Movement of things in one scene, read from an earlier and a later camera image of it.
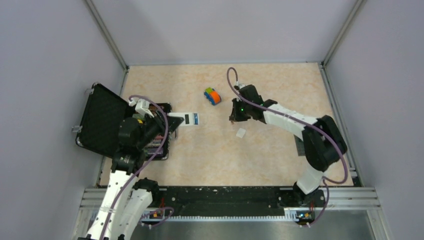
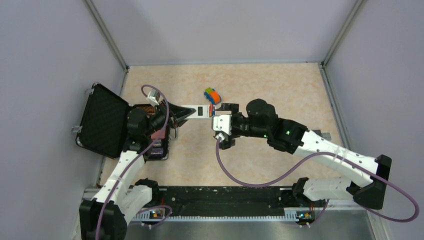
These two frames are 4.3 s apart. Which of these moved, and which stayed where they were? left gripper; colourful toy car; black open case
Moved: left gripper
Stayed: black open case; colourful toy car
